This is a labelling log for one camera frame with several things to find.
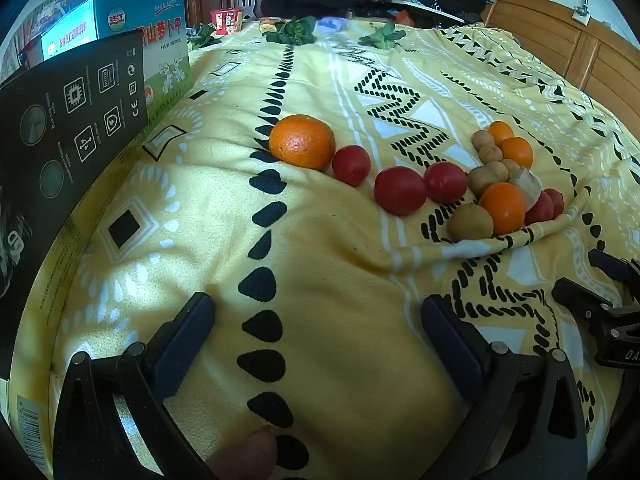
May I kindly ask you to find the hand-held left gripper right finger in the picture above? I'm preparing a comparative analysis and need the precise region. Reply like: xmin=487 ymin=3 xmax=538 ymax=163
xmin=420 ymin=294 xmax=588 ymax=480

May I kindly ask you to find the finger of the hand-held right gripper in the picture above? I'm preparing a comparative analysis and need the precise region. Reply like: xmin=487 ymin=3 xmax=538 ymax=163
xmin=550 ymin=276 xmax=640 ymax=368
xmin=587 ymin=247 xmax=640 ymax=286

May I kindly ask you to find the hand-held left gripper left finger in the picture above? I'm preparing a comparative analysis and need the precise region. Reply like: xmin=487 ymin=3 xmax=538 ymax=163
xmin=52 ymin=291 xmax=218 ymax=480

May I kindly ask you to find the large red tomato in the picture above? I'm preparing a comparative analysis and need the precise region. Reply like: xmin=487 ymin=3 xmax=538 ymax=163
xmin=373 ymin=166 xmax=429 ymax=217

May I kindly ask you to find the large orange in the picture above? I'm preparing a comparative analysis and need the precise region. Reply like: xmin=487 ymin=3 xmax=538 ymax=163
xmin=268 ymin=114 xmax=336 ymax=171

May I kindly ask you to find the person's left hand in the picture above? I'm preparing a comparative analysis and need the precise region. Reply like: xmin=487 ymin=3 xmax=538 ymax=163
xmin=207 ymin=429 xmax=278 ymax=480

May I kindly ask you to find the small orange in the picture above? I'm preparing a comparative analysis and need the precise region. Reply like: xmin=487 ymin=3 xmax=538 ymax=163
xmin=479 ymin=181 xmax=527 ymax=236
xmin=487 ymin=120 xmax=516 ymax=147
xmin=500 ymin=136 xmax=534 ymax=170

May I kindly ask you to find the large brown round fruit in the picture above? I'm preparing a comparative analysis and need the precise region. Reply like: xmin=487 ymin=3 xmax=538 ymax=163
xmin=446 ymin=203 xmax=494 ymax=242

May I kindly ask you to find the yellow printed blanket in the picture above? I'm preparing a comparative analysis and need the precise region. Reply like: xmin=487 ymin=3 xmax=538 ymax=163
xmin=30 ymin=20 xmax=640 ymax=480

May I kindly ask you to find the small red tomato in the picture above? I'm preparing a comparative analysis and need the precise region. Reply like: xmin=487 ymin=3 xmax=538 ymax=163
xmin=331 ymin=144 xmax=372 ymax=188

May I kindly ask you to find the black flat box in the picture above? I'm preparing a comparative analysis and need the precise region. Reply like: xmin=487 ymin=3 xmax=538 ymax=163
xmin=0 ymin=35 xmax=151 ymax=381

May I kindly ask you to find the wooden headboard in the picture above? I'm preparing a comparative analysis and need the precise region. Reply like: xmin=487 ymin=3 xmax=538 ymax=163
xmin=480 ymin=0 xmax=640 ymax=126

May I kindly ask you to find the green leafy vegetable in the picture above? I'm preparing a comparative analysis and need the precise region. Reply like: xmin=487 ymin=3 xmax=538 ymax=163
xmin=265 ymin=16 xmax=318 ymax=46
xmin=357 ymin=21 xmax=407 ymax=51
xmin=187 ymin=22 xmax=221 ymax=51

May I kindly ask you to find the blue and white carton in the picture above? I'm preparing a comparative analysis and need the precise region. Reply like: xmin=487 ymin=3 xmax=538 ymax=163
xmin=40 ymin=0 xmax=193 ymax=116

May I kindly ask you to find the red instant noodle cup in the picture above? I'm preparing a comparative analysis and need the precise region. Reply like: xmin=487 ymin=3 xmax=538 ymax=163
xmin=209 ymin=8 xmax=244 ymax=36

